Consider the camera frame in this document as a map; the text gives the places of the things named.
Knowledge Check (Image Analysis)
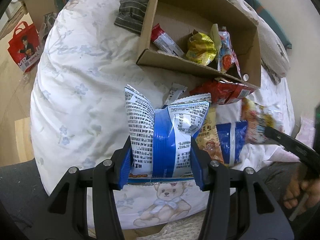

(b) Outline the tan peanut snack bag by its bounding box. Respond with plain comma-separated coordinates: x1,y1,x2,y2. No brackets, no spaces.
196,106,224,164

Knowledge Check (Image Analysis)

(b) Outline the white red chips bag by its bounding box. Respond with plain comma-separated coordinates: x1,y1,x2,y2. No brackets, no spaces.
217,27,241,78

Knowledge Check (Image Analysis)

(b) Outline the blue white snack bag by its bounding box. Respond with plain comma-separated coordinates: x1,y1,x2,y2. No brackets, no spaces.
125,85,212,187

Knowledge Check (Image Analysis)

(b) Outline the yellow cartoon popcorn bag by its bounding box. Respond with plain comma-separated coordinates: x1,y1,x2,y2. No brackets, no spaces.
241,98,281,144

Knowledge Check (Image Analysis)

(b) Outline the right hand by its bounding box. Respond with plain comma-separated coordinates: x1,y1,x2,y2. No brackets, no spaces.
283,164,319,214

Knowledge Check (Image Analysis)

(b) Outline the blue white striped bag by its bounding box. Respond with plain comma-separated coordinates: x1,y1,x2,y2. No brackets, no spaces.
216,121,248,167

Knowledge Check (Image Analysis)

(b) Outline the red candy bag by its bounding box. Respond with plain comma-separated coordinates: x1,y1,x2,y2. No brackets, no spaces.
190,77,255,105

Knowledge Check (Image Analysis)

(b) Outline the checkered floral duvet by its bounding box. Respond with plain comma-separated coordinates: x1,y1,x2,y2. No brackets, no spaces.
228,0,290,85

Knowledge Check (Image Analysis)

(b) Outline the small blue white wrapper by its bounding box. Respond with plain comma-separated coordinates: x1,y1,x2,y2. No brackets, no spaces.
164,83,188,106

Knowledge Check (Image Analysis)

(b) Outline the yellow green snack bag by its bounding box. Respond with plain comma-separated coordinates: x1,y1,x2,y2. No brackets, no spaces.
185,30,216,66

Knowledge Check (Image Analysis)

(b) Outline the small red white snack bar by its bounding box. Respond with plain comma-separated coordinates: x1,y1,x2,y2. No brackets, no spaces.
151,23,184,57

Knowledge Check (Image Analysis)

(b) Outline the white floral bed sheet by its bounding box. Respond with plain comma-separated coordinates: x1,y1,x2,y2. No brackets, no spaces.
30,0,295,229

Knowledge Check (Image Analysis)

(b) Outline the brown cardboard box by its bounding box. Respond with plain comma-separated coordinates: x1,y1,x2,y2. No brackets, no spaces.
137,0,261,89

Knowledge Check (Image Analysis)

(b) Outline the red shopping bag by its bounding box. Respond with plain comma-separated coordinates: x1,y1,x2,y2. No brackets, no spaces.
8,21,42,73

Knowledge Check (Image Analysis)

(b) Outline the striped grey cloth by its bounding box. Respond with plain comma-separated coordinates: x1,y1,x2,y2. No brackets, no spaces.
114,0,149,35

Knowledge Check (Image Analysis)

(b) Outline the teal pillow at wall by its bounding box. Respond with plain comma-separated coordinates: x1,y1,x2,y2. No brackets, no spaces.
245,0,292,49

